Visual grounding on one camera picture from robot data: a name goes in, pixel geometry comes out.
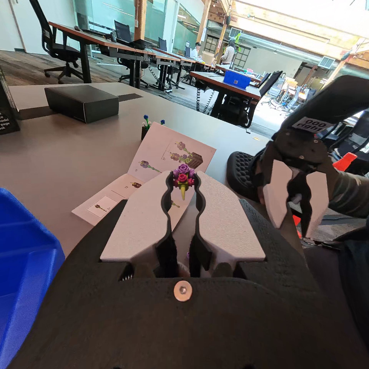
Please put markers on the lime curved stem brick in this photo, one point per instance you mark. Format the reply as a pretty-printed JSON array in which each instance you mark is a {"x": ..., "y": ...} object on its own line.
[{"x": 183, "y": 192}]

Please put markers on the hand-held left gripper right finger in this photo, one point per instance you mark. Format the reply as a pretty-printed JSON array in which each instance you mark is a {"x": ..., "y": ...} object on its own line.
[{"x": 230, "y": 230}]

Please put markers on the blue plastic crate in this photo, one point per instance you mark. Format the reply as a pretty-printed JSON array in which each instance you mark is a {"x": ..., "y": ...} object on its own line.
[{"x": 237, "y": 78}]

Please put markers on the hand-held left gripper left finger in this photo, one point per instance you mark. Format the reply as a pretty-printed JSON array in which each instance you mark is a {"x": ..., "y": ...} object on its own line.
[{"x": 135, "y": 230}]

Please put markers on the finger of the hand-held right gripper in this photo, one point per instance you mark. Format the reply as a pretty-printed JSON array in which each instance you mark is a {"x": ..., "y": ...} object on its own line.
[
  {"x": 277, "y": 193},
  {"x": 318, "y": 199}
]

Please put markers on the black office chair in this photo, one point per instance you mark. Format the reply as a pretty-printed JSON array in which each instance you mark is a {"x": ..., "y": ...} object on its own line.
[
  {"x": 130, "y": 43},
  {"x": 288, "y": 95},
  {"x": 271, "y": 86},
  {"x": 57, "y": 49}
]

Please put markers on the blue plastic bin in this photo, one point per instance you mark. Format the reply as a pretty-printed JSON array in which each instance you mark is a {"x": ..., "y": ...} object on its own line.
[{"x": 23, "y": 271}]

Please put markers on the matte black box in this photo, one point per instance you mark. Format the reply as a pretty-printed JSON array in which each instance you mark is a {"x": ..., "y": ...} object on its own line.
[{"x": 81, "y": 102}]

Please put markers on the black glossy cardboard box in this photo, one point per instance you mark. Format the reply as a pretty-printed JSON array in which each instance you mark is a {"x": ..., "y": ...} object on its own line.
[{"x": 7, "y": 104}]

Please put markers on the person's right forearm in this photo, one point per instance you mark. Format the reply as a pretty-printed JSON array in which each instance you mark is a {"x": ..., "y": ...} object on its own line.
[{"x": 354, "y": 196}]

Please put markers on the black square frame brick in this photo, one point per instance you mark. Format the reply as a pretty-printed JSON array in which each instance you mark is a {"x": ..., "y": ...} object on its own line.
[{"x": 145, "y": 132}]

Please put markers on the person's dark clothing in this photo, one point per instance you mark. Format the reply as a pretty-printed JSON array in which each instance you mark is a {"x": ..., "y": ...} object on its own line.
[{"x": 346, "y": 288}]

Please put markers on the white instruction booklet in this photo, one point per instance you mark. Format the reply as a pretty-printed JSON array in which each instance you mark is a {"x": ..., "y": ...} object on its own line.
[{"x": 155, "y": 155}]

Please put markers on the grey desk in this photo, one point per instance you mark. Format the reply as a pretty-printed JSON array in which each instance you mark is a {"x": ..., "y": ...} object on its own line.
[{"x": 57, "y": 150}]

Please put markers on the orange traffic cone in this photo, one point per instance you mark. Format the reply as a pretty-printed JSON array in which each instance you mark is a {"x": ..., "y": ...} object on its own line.
[{"x": 345, "y": 161}]

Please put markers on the purple yellow flower assembly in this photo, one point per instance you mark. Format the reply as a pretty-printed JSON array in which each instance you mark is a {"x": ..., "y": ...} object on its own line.
[{"x": 183, "y": 169}]

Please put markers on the black mesh cushion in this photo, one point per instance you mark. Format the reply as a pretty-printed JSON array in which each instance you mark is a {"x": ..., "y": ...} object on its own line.
[{"x": 242, "y": 173}]

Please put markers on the wooden table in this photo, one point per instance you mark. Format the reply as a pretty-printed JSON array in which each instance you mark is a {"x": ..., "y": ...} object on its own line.
[
  {"x": 98, "y": 40},
  {"x": 225, "y": 83}
]

